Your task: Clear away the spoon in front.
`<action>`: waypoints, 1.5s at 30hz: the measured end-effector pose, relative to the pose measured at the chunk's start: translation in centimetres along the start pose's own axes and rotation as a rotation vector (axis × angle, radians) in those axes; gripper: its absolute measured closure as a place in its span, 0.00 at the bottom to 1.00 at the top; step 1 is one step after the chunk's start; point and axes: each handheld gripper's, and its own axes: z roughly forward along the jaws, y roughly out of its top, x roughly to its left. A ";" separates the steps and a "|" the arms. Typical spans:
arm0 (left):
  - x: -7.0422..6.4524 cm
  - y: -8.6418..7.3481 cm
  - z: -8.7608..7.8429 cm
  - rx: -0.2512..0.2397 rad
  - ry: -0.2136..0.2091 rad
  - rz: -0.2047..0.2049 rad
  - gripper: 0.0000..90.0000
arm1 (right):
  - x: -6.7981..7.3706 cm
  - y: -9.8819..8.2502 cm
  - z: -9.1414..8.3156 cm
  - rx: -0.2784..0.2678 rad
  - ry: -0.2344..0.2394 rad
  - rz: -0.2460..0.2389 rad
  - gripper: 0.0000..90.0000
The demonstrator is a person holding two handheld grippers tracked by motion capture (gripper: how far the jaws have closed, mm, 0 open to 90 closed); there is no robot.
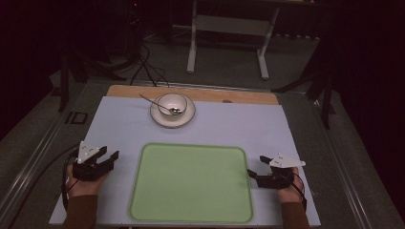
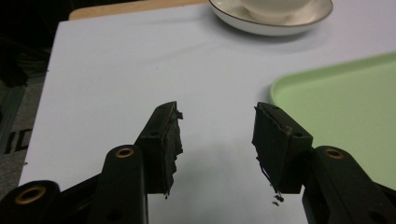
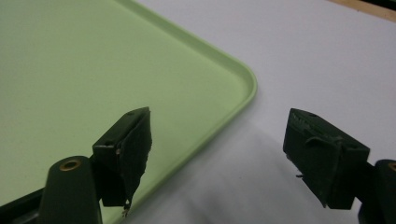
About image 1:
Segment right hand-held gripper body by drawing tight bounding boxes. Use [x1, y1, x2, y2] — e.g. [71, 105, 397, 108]
[256, 153, 307, 191]

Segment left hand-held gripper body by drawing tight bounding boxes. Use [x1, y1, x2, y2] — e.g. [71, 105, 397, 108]
[72, 140, 115, 182]

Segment person's left hand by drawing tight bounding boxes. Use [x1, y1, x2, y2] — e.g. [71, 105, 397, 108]
[66, 173, 109, 198]

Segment person's right hand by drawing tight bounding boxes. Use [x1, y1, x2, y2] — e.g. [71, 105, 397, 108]
[276, 166, 304, 204]

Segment white table mat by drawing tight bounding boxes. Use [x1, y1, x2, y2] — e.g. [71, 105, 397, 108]
[49, 95, 322, 227]

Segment green tray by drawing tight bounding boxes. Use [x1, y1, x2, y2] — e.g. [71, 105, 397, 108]
[128, 142, 254, 224]

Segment metal spoon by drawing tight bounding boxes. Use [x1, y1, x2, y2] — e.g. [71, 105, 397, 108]
[139, 93, 183, 115]

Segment white bowl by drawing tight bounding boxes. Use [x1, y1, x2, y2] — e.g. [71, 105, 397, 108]
[157, 93, 189, 116]

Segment white plate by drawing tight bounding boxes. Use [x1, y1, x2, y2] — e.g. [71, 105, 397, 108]
[149, 94, 197, 129]

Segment black stand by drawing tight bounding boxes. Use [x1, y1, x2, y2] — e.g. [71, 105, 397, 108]
[270, 41, 338, 130]
[56, 47, 128, 113]

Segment white metal stand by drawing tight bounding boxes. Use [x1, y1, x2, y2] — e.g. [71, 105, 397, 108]
[186, 0, 281, 80]

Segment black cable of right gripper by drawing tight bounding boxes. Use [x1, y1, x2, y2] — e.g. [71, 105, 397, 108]
[276, 171, 309, 213]

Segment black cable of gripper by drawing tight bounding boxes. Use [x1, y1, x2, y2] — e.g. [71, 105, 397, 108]
[276, 171, 309, 213]
[6, 143, 80, 229]

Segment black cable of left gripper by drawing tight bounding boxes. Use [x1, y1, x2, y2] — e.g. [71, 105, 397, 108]
[6, 143, 80, 229]

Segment black floor bracket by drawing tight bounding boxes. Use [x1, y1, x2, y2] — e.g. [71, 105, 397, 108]
[64, 111, 89, 125]

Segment black floor cables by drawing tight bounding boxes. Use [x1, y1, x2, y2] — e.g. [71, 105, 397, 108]
[128, 41, 170, 88]

